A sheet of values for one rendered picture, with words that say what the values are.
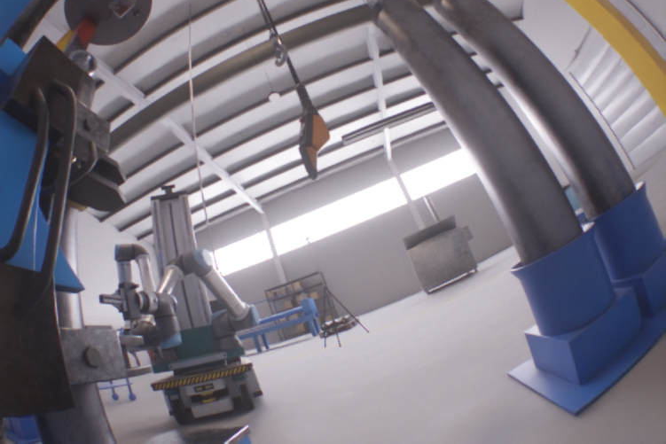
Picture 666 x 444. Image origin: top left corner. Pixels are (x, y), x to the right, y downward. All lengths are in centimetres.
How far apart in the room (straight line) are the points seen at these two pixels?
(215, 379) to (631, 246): 208
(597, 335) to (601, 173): 47
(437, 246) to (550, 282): 735
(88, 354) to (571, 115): 129
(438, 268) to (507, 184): 727
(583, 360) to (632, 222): 42
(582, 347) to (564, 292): 16
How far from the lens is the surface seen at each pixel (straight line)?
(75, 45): 178
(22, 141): 63
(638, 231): 103
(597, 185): 102
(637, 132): 1166
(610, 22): 193
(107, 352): 56
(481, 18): 125
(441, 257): 808
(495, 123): 88
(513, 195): 83
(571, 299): 83
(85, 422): 82
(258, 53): 640
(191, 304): 234
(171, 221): 255
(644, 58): 186
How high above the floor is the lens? 46
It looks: 22 degrees up
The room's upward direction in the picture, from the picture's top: 21 degrees counter-clockwise
